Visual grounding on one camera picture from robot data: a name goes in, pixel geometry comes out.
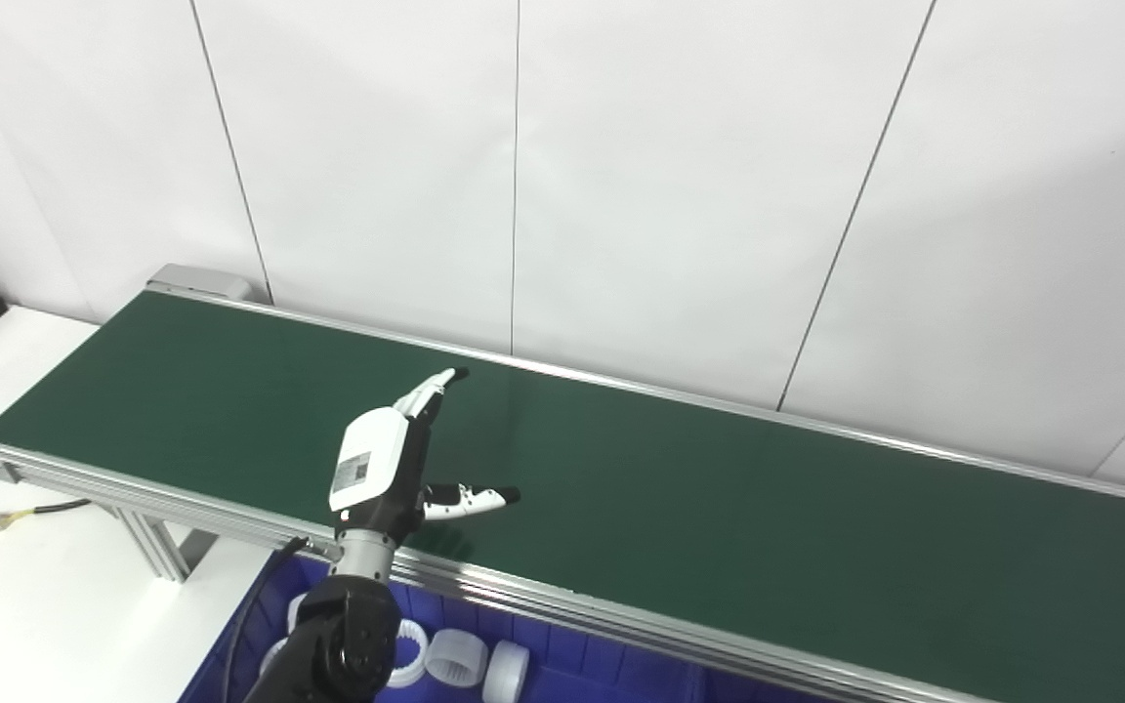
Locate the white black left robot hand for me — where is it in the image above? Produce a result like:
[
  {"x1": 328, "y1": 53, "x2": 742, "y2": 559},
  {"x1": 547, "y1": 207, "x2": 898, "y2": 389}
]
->
[{"x1": 328, "y1": 367, "x2": 521, "y2": 536}]

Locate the aluminium conveyor leg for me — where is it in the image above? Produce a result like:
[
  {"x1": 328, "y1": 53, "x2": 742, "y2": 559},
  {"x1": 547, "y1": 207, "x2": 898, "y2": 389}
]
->
[{"x1": 113, "y1": 506, "x2": 220, "y2": 584}]

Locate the grey conveyor motor housing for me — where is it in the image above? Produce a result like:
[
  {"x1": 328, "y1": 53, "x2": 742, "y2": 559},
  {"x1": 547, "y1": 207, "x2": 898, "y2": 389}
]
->
[{"x1": 147, "y1": 264, "x2": 253, "y2": 302}]

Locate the blue bin with white parts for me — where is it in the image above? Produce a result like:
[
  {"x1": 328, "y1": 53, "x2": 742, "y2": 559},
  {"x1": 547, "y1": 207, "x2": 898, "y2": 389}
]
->
[{"x1": 180, "y1": 553, "x2": 710, "y2": 703}]

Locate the green conveyor belt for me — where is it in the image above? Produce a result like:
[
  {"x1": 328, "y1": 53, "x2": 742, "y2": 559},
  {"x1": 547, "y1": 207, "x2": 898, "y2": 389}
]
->
[{"x1": 0, "y1": 288, "x2": 1125, "y2": 703}]

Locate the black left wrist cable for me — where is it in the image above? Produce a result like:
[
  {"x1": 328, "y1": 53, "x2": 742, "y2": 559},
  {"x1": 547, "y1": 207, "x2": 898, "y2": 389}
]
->
[{"x1": 221, "y1": 535, "x2": 341, "y2": 703}]

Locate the black cable with yellow connector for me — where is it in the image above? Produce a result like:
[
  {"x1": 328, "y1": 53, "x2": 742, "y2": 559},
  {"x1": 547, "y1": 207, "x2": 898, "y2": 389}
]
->
[{"x1": 0, "y1": 499, "x2": 93, "y2": 550}]

